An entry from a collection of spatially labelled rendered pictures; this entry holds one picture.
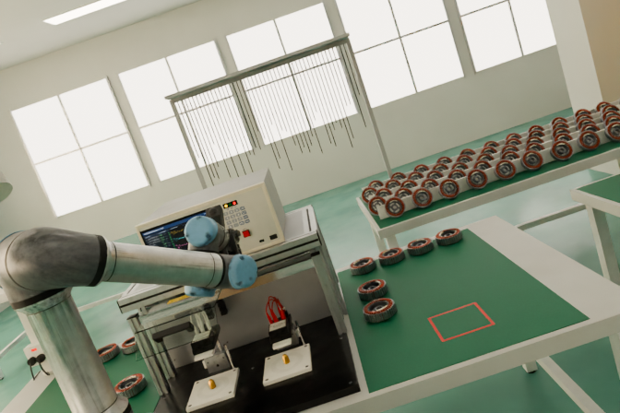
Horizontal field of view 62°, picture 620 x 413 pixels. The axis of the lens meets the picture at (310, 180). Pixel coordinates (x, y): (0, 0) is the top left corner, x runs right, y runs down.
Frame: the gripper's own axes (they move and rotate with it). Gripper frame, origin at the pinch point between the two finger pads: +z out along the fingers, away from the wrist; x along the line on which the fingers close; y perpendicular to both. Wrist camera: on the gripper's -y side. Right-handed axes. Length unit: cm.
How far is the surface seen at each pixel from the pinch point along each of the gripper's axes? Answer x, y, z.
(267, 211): 12.4, -6.5, 4.8
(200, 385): -25.4, 37.7, 15.1
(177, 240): -17.7, -7.1, 4.4
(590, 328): 85, 55, -10
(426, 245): 65, 15, 64
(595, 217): 140, 26, 79
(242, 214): 4.6, -8.1, 4.0
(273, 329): 2.2, 28.6, 12.9
